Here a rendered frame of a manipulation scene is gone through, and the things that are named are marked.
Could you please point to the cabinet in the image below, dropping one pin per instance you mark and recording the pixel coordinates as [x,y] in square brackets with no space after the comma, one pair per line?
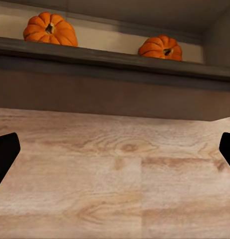
[104,75]

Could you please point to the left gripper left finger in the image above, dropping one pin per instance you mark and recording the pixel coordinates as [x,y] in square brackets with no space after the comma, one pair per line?
[9,149]

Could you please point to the pumpkin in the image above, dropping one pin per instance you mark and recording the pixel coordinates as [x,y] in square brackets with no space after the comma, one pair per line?
[161,46]
[52,29]

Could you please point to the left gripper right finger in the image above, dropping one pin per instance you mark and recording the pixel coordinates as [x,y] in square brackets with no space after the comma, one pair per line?
[225,146]

